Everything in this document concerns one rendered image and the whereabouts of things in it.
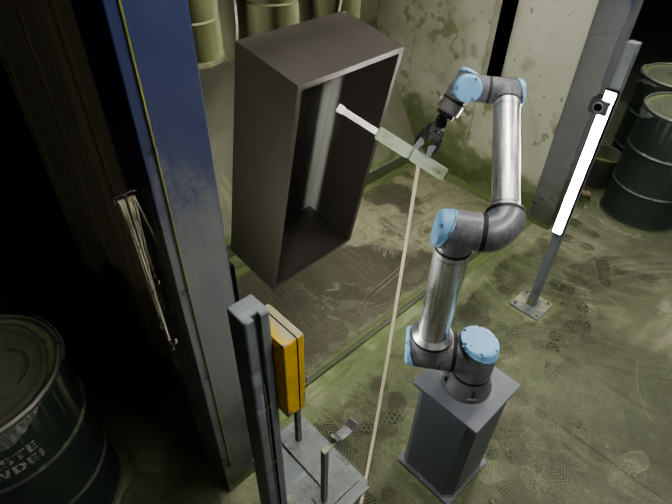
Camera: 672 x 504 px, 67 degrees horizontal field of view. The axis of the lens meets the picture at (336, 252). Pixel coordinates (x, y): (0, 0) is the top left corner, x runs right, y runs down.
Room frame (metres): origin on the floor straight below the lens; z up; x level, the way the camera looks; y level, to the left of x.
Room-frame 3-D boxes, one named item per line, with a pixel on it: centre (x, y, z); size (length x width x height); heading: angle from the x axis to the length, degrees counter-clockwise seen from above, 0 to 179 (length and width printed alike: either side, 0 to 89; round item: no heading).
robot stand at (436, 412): (1.20, -0.54, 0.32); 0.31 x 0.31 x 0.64; 45
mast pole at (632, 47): (2.26, -1.26, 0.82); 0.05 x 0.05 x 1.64; 45
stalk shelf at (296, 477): (0.75, 0.07, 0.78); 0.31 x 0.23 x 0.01; 45
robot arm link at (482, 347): (1.20, -0.53, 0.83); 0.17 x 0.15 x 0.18; 81
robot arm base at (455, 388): (1.20, -0.54, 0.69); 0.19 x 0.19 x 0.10
